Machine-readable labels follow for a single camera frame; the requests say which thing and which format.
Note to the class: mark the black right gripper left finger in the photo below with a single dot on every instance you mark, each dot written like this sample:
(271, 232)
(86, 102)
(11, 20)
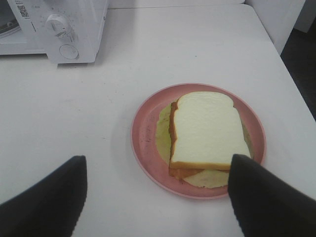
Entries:
(49, 208)

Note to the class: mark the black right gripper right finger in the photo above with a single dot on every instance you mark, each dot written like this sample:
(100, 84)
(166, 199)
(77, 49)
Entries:
(266, 206)

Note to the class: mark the sandwich with lettuce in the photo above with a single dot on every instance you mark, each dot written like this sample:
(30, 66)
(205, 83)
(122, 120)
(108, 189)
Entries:
(198, 134)

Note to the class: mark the pink round plate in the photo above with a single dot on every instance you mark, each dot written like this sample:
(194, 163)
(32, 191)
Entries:
(143, 138)

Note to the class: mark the round door release button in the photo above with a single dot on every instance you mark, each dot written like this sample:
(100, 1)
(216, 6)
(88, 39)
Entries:
(69, 51)

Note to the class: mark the white timer knob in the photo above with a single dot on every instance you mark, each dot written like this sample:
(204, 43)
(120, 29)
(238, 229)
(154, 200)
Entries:
(57, 25)

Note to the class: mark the white microwave oven body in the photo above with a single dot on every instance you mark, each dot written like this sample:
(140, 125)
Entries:
(19, 35)

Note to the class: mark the warning label with QR code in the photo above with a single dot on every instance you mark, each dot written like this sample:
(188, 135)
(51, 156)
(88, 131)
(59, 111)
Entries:
(22, 9)

